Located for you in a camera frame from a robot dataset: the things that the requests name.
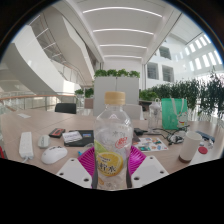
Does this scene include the black and red case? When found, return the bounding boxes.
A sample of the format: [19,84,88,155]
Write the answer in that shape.
[48,127,67,139]

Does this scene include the white computer mouse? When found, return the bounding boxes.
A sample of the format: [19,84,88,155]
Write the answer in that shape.
[40,145,69,165]

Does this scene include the black cable bundle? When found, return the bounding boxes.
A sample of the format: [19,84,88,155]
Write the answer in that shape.
[143,124,191,146]

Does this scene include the green tote bag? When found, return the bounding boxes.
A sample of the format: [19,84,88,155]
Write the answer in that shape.
[161,97,189,131]

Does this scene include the white power strip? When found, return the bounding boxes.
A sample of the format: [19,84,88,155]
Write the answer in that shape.
[18,131,35,160]

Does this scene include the clear lemon drink bottle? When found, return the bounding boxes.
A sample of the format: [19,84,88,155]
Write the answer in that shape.
[93,91,134,191]

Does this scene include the black notebook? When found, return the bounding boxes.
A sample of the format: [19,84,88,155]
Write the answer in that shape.
[63,129,95,148]

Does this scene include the clear lidded tumbler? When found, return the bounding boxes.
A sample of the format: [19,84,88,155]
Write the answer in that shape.
[147,98,163,132]

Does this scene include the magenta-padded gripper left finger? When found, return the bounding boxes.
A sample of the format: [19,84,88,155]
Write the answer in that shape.
[56,146,98,190]

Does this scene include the white planter with green plants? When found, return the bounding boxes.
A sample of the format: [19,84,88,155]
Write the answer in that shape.
[92,68,141,117]

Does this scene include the white cup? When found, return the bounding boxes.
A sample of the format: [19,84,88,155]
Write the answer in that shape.
[178,130,203,164]

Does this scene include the colourful printed mouse pad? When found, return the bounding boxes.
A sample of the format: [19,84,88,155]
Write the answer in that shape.
[132,136,170,154]

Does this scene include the black office chair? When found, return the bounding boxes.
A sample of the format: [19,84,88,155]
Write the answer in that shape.
[54,102,78,115]

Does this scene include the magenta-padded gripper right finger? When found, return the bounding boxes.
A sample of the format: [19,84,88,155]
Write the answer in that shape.
[127,145,170,190]

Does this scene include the black power adapter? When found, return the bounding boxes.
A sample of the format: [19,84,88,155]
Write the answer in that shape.
[132,127,145,137]

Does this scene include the small grey computer mouse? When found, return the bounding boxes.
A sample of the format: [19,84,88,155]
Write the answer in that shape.
[37,134,51,150]

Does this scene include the row of green trees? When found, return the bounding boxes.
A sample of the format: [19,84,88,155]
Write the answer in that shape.
[139,68,224,119]

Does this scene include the ceiling light strips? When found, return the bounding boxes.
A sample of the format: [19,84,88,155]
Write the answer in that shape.
[81,5,164,60]

